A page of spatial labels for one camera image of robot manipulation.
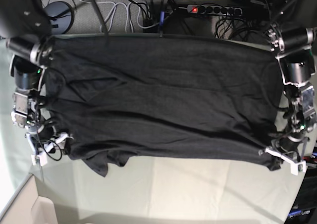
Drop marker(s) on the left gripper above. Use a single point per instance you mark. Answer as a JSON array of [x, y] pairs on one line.
[[287, 143]]

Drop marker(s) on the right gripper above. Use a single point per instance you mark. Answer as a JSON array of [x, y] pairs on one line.
[[41, 139]]

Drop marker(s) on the dark grey t-shirt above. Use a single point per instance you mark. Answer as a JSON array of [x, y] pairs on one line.
[[164, 97]]

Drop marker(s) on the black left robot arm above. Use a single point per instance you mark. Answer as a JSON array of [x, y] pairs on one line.
[[292, 32]]

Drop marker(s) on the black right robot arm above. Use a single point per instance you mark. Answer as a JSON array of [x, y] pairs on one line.
[[27, 31]]

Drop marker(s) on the red black clamp right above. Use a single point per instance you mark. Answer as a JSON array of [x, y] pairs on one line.
[[311, 160]]

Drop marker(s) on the red black clamp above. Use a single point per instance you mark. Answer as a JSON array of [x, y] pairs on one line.
[[161, 23], [311, 160]]

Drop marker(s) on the beige plastic bin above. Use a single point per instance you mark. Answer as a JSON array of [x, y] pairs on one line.
[[28, 207]]

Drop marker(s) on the light green table cloth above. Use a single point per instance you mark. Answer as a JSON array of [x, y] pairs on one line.
[[147, 190]]

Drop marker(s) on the round dark stand base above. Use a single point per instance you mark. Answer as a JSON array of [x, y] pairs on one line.
[[61, 16]]

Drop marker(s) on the black power strip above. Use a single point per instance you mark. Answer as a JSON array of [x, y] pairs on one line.
[[215, 10]]

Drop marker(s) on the red black clamp middle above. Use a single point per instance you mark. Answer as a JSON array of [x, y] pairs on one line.
[[161, 23]]

